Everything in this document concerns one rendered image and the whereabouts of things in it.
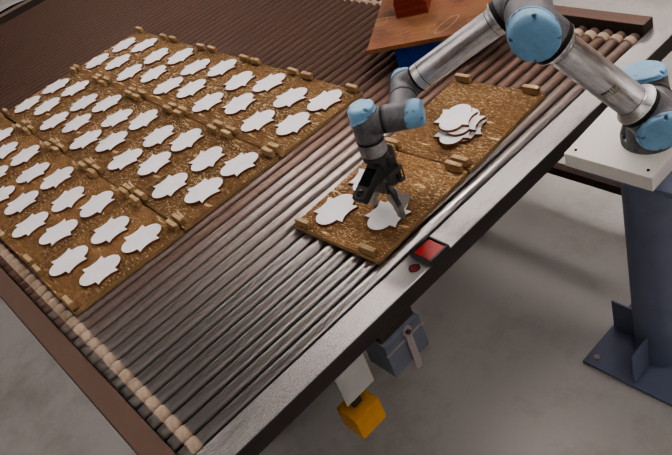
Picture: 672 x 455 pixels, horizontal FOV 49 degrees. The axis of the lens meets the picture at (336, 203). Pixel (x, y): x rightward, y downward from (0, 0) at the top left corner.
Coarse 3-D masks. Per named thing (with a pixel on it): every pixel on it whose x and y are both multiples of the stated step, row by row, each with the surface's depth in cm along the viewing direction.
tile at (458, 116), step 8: (464, 104) 235; (448, 112) 234; (456, 112) 233; (464, 112) 232; (472, 112) 230; (440, 120) 232; (448, 120) 231; (456, 120) 230; (464, 120) 228; (440, 128) 229; (448, 128) 228; (456, 128) 227
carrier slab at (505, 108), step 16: (448, 96) 249; (464, 96) 246; (480, 96) 243; (496, 96) 241; (512, 96) 238; (528, 96) 235; (544, 96) 234; (432, 112) 245; (480, 112) 236; (496, 112) 234; (512, 112) 231; (528, 112) 230; (416, 128) 240; (432, 128) 238; (496, 128) 227; (512, 128) 225; (416, 144) 233; (432, 144) 231; (464, 144) 226; (480, 144) 223; (496, 144) 221; (432, 160) 225; (480, 160) 218
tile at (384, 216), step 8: (376, 208) 213; (384, 208) 212; (392, 208) 210; (368, 216) 211; (376, 216) 210; (384, 216) 209; (392, 216) 208; (368, 224) 208; (376, 224) 207; (384, 224) 206; (392, 224) 205
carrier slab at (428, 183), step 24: (360, 168) 232; (408, 168) 225; (432, 168) 221; (336, 192) 226; (408, 192) 216; (432, 192) 212; (312, 216) 221; (360, 216) 214; (408, 216) 207; (336, 240) 209; (360, 240) 206; (384, 240) 202
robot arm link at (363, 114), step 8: (352, 104) 191; (360, 104) 190; (368, 104) 189; (352, 112) 189; (360, 112) 188; (368, 112) 188; (376, 112) 189; (352, 120) 190; (360, 120) 189; (368, 120) 189; (376, 120) 189; (352, 128) 192; (360, 128) 190; (368, 128) 190; (376, 128) 190; (360, 136) 192; (368, 136) 191; (376, 136) 192; (360, 144) 194; (368, 144) 193; (376, 144) 193
